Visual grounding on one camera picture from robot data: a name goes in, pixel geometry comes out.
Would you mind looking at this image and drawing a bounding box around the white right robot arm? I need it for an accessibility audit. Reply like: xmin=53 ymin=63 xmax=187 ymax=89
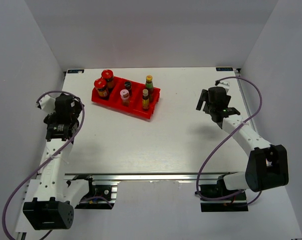
xmin=196 ymin=86 xmax=289 ymax=200

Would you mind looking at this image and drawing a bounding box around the green-label red sauce bottle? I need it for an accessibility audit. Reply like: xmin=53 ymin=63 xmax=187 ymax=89
xmin=145 ymin=75 xmax=154 ymax=102

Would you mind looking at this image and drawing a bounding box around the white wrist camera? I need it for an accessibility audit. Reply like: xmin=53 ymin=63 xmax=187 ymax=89
xmin=36 ymin=95 xmax=55 ymax=114
xmin=215 ymin=80 xmax=230 ymax=93

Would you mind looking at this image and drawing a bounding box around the red three-compartment plastic tray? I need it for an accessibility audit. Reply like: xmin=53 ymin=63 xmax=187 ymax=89
xmin=91 ymin=76 xmax=160 ymax=120

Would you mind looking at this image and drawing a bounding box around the red-cap dark sauce jar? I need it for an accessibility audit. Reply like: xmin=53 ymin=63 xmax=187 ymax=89
xmin=101 ymin=69 xmax=115 ymax=91

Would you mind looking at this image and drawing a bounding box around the left blue table label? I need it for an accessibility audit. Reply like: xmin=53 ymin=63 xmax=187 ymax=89
xmin=67 ymin=69 xmax=84 ymax=74

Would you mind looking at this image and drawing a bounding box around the pink-cap spice jar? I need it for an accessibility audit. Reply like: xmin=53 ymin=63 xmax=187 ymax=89
xmin=120 ymin=89 xmax=130 ymax=107

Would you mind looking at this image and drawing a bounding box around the right blue table label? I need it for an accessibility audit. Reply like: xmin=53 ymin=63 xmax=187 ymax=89
xmin=215 ymin=67 xmax=233 ymax=72

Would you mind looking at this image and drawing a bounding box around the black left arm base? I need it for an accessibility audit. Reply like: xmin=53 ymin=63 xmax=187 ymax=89
xmin=75 ymin=178 xmax=116 ymax=210

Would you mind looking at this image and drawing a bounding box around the red-cap brown spice jar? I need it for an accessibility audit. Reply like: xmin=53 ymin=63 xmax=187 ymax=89
xmin=94 ymin=77 xmax=109 ymax=99

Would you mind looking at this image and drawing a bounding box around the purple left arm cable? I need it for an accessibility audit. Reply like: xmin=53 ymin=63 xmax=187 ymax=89
xmin=2 ymin=90 xmax=114 ymax=240

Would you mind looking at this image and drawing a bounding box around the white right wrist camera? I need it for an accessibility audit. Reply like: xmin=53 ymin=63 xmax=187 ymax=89
xmin=215 ymin=80 xmax=230 ymax=93

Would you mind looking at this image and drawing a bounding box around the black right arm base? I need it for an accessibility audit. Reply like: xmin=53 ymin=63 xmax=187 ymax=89
xmin=195 ymin=175 xmax=248 ymax=213

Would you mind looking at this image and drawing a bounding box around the blue table label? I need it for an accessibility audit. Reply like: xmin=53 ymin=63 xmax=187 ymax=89
xmin=215 ymin=67 xmax=233 ymax=72
xmin=67 ymin=69 xmax=84 ymax=74

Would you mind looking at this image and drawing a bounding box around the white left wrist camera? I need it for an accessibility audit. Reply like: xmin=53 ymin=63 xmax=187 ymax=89
xmin=36 ymin=95 xmax=55 ymax=114

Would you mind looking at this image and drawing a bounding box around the yellow-label dark sauce bottle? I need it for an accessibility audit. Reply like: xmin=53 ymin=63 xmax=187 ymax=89
xmin=142 ymin=89 xmax=149 ymax=110

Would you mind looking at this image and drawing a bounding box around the black-cap spice shaker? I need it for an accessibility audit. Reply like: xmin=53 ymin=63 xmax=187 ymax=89
xmin=124 ymin=81 xmax=132 ymax=96

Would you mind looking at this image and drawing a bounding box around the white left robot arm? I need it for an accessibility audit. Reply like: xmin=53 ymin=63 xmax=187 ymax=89
xmin=23 ymin=92 xmax=96 ymax=231

